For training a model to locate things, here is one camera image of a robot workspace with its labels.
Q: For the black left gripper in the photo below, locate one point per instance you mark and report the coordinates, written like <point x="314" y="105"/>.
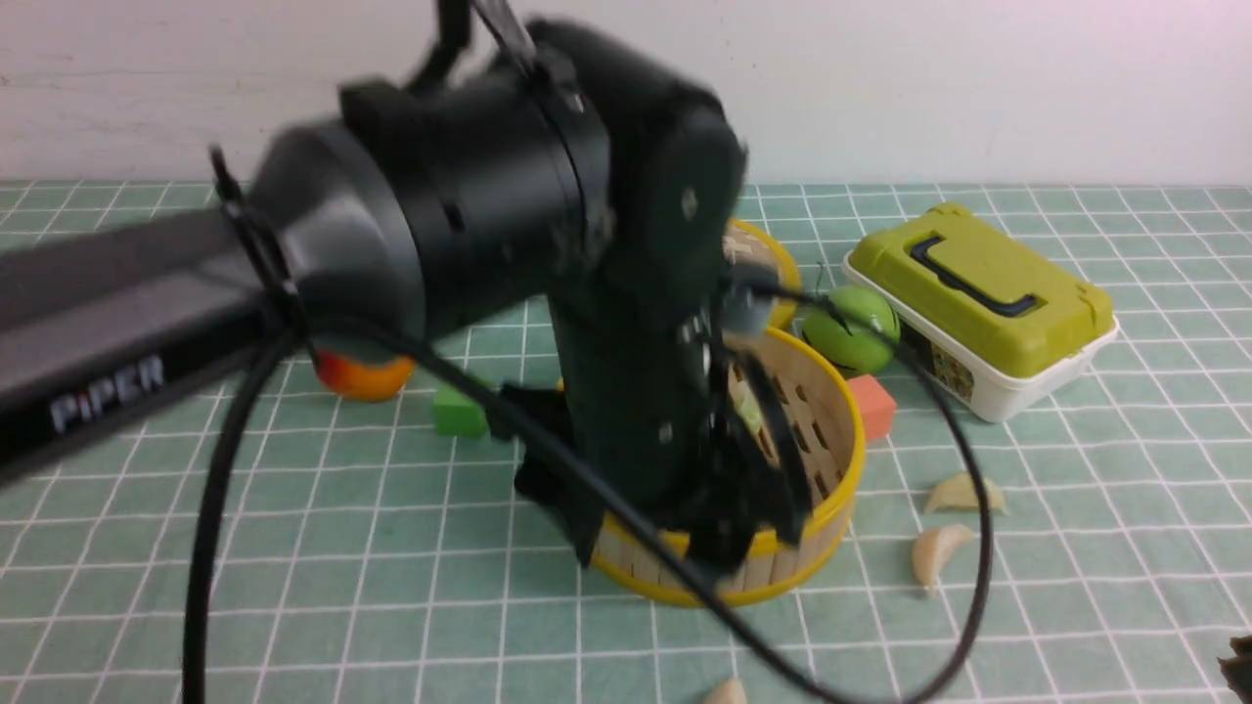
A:
<point x="651" y="417"/>

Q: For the cream white dumpling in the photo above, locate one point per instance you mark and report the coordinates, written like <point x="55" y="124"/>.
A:
<point x="934" y="548"/>

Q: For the pale yellow dumpling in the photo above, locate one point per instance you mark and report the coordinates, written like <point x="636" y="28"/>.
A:
<point x="957" y="493"/>

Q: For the pale green dumpling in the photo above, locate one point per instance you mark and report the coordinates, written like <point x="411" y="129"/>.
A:
<point x="749" y="410"/>

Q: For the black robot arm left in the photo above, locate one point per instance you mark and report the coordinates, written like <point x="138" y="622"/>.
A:
<point x="538" y="159"/>

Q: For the bamboo steamer tray yellow rim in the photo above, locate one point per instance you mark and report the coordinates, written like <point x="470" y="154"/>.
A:
<point x="830" y="434"/>

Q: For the woven bamboo steamer lid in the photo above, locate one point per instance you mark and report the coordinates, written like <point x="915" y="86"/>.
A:
<point x="754" y="257"/>

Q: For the green foam cube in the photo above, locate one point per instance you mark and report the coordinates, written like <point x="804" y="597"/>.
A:
<point x="456" y="415"/>

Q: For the green toy apple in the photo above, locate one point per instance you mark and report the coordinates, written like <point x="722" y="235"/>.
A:
<point x="863" y="340"/>

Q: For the orange foam cube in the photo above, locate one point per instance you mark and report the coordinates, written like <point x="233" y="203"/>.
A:
<point x="877" y="407"/>

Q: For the orange red toy pear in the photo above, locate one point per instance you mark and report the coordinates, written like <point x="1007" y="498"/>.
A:
<point x="365" y="383"/>

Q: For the green lidded white lunchbox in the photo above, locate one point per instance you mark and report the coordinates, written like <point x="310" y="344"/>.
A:
<point x="991" y="320"/>

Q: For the green checkered tablecloth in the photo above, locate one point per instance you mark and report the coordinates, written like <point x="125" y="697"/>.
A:
<point x="368" y="560"/>

